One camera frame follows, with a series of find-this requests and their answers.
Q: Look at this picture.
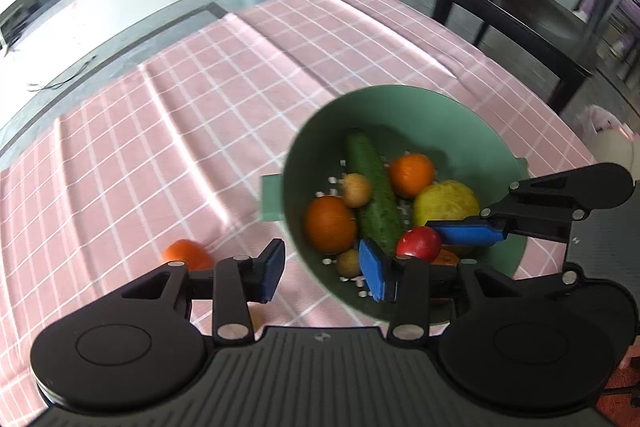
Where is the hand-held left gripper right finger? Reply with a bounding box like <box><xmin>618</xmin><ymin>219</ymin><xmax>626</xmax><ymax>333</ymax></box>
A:
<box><xmin>358</xmin><ymin>238</ymin><xmax>531</xmax><ymax>343</ymax></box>

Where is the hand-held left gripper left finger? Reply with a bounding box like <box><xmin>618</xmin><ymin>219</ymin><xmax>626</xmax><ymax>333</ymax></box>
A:
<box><xmin>120</xmin><ymin>238</ymin><xmax>287</xmax><ymax>347</ymax></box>

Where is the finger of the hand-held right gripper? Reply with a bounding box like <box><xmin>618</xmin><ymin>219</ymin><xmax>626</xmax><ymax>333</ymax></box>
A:
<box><xmin>425</xmin><ymin>172</ymin><xmax>588</xmax><ymax>248</ymax></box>
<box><xmin>559</xmin><ymin>264</ymin><xmax>585</xmax><ymax>289</ymax></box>

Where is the orange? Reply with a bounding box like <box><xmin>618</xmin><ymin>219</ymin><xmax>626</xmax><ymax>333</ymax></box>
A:
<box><xmin>431</xmin><ymin>249</ymin><xmax>461</xmax><ymax>269</ymax></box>
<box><xmin>162</xmin><ymin>239</ymin><xmax>215</xmax><ymax>272</ymax></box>
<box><xmin>305</xmin><ymin>196</ymin><xmax>358</xmax><ymax>255</ymax></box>
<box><xmin>389</xmin><ymin>153</ymin><xmax>436</xmax><ymax>198</ymax></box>

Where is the green-yellow mango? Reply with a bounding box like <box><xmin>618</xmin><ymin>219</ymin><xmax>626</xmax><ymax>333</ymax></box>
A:
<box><xmin>412</xmin><ymin>179</ymin><xmax>481</xmax><ymax>258</ymax></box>

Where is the small red apple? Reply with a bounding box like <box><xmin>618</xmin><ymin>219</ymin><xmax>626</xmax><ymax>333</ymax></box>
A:
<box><xmin>396</xmin><ymin>226</ymin><xmax>442</xmax><ymax>263</ymax></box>

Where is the green cucumber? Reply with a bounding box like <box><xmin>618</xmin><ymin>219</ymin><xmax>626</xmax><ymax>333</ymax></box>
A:
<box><xmin>345</xmin><ymin>129</ymin><xmax>405</xmax><ymax>255</ymax></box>

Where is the small tan round fruit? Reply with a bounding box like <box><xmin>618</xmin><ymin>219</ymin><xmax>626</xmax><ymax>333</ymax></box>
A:
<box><xmin>341</xmin><ymin>173</ymin><xmax>372</xmax><ymax>208</ymax></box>

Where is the green colander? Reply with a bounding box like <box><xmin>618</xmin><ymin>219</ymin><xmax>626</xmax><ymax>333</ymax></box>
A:
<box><xmin>260</xmin><ymin>85</ymin><xmax>530</xmax><ymax>327</ymax></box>

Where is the pink and cream plush cushion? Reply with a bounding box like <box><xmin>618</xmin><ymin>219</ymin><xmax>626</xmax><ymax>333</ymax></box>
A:
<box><xmin>575</xmin><ymin>104</ymin><xmax>640</xmax><ymax>180</ymax></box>

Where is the pink checked tablecloth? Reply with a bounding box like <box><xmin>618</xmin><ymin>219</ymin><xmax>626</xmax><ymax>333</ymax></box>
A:
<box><xmin>0</xmin><ymin>0</ymin><xmax>601</xmax><ymax>403</ymax></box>

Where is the black chair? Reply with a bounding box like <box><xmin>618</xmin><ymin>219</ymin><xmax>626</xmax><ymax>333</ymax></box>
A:
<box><xmin>432</xmin><ymin>0</ymin><xmax>640</xmax><ymax>112</ymax></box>

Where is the black cable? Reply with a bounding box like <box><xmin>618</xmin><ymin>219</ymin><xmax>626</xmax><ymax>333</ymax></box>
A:
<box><xmin>27</xmin><ymin>56</ymin><xmax>98</xmax><ymax>92</ymax></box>

